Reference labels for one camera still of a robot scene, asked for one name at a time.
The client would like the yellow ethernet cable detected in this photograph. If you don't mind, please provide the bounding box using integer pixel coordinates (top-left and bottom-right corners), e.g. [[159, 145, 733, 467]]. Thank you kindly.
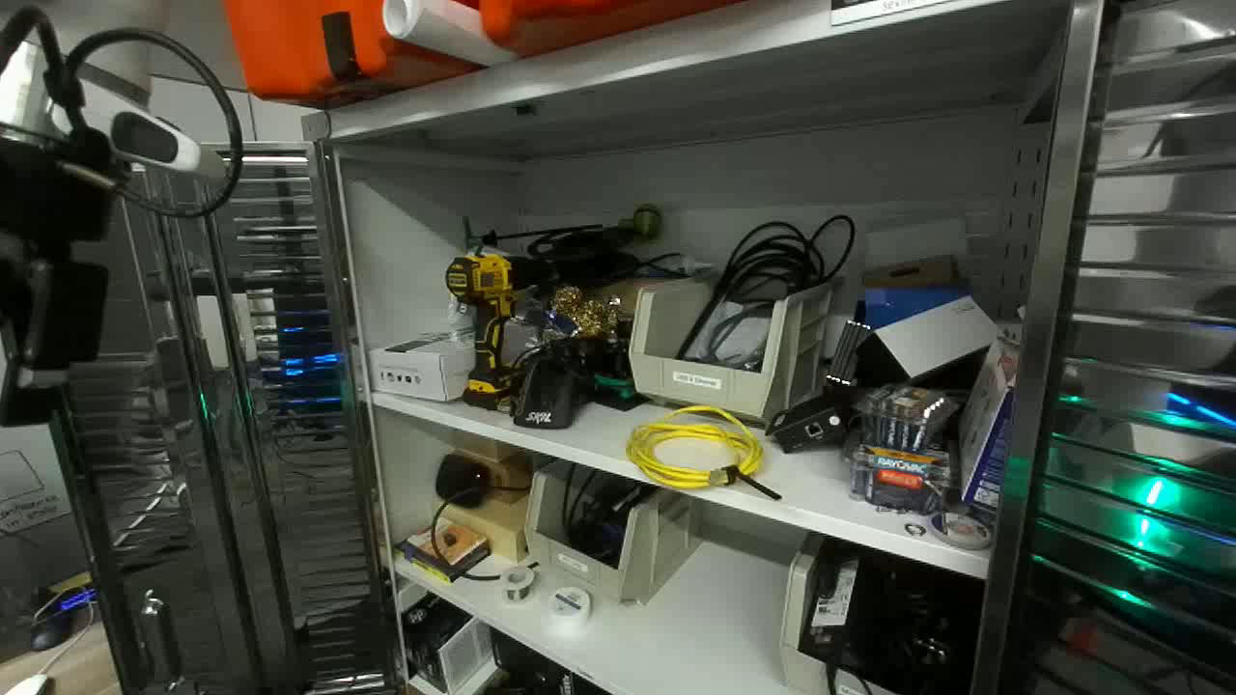
[[623, 400, 771, 493]]

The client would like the black cable strap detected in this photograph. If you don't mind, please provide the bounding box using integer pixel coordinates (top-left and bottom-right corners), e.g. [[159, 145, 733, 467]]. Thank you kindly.
[[722, 463, 786, 504]]

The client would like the white plastic box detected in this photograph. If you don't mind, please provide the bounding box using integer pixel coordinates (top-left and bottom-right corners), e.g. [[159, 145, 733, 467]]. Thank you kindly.
[[365, 328, 477, 404]]

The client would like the blue and white cardboard box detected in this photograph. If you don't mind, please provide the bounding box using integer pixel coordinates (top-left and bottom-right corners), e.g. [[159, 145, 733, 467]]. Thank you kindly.
[[852, 283, 1002, 386]]

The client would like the black battery charger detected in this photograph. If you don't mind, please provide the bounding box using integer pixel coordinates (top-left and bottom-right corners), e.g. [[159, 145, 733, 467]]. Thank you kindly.
[[511, 323, 598, 432]]

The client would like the gray plastic bin with label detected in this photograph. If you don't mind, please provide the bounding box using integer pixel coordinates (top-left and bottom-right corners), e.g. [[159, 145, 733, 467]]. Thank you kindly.
[[624, 275, 843, 423]]

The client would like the black electronic device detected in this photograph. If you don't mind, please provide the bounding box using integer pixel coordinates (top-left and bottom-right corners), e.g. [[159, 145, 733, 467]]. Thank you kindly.
[[764, 381, 865, 454]]

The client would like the black round object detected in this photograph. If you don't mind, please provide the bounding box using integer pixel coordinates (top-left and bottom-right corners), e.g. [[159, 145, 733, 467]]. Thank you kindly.
[[433, 453, 494, 509]]

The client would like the gray plastic bin without label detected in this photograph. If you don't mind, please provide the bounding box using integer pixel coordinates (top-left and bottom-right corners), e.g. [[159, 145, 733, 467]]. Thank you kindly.
[[521, 460, 706, 611]]

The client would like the metal shelf unit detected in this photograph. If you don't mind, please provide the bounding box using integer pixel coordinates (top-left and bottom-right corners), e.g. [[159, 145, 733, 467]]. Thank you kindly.
[[299, 0, 1112, 695]]

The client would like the clear drill bit set case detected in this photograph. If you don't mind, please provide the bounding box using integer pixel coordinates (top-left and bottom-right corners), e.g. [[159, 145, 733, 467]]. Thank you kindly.
[[844, 381, 965, 513]]

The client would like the small orange plastic case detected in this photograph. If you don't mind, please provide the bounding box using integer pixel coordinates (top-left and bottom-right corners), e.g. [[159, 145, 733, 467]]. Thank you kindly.
[[476, 0, 742, 58]]

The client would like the dark metal tray rack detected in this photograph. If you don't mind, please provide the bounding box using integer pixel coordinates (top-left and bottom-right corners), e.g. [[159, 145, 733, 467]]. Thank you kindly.
[[60, 152, 396, 695]]

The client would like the white paper roll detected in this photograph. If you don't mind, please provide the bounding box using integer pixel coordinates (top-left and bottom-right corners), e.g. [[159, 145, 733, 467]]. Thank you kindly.
[[377, 0, 521, 69]]

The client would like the printed cardboard package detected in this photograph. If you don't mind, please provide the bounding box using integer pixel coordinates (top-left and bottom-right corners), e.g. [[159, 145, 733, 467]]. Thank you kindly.
[[959, 334, 1023, 520]]

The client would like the small tape roll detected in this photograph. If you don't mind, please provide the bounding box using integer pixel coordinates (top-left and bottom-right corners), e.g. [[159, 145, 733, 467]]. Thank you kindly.
[[926, 509, 996, 556]]

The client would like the large orange plastic case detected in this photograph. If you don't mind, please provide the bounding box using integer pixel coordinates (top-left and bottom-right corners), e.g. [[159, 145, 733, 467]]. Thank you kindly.
[[225, 0, 484, 108]]

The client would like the shiny metal tray rack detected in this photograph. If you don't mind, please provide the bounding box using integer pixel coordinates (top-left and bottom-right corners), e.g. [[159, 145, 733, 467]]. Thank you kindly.
[[1015, 0, 1236, 695]]

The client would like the yellow black cordless drill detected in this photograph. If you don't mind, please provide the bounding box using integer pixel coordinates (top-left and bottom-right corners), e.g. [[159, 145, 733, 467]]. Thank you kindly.
[[439, 247, 526, 409]]

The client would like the black cables bundle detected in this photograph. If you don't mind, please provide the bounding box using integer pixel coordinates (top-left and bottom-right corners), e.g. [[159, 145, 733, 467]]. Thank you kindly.
[[672, 212, 861, 368]]

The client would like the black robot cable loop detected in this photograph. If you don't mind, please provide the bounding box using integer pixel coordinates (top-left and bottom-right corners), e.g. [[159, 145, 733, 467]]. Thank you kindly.
[[59, 28, 247, 224]]

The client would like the gray white camera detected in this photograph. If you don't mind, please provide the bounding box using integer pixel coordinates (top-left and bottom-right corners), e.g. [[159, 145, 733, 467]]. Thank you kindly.
[[109, 108, 208, 177]]

